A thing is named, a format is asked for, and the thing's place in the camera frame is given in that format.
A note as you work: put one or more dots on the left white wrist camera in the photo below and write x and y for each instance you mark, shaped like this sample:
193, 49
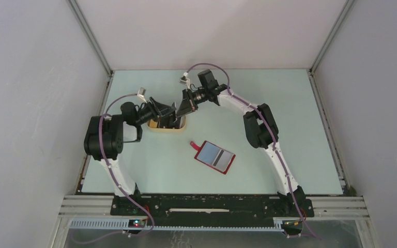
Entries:
141, 95

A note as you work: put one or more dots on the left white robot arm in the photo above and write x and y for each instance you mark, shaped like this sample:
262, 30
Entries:
106, 135

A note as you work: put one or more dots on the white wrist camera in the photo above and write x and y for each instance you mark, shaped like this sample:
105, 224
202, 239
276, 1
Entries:
185, 79
141, 95

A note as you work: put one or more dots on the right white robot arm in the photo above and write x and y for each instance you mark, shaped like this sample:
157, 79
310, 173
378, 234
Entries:
260, 127

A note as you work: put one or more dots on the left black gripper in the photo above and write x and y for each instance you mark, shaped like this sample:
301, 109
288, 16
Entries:
157, 109

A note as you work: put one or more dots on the beige oval tray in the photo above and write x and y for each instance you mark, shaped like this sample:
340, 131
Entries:
153, 125

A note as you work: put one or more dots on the red card holder wallet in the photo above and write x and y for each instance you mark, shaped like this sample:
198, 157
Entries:
213, 156

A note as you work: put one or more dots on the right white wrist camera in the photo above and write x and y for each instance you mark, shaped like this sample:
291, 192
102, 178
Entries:
185, 79

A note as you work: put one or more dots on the aluminium frame rail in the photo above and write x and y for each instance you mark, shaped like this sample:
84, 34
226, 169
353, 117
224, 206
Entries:
325, 208

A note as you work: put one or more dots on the black card in tray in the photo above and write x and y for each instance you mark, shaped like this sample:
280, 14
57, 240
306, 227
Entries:
170, 122

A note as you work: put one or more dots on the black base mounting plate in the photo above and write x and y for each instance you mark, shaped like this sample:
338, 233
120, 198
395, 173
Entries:
212, 210

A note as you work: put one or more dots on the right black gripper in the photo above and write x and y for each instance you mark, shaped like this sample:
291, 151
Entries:
186, 106

